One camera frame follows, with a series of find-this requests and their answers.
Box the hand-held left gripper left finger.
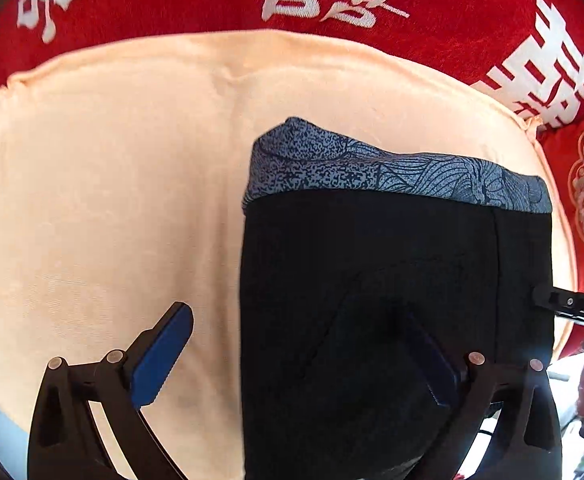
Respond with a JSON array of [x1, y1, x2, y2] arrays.
[[26, 301, 195, 480]]

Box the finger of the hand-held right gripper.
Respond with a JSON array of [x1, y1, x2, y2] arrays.
[[531, 284, 584, 328]]

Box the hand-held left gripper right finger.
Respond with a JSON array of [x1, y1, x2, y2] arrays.
[[404, 310, 565, 480]]

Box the black pants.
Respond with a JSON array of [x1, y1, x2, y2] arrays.
[[239, 117, 556, 480]]

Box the peach blanket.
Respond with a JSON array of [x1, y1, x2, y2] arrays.
[[0, 30, 580, 480]]

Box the red printed blanket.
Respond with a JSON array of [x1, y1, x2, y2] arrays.
[[0, 0, 584, 147]]

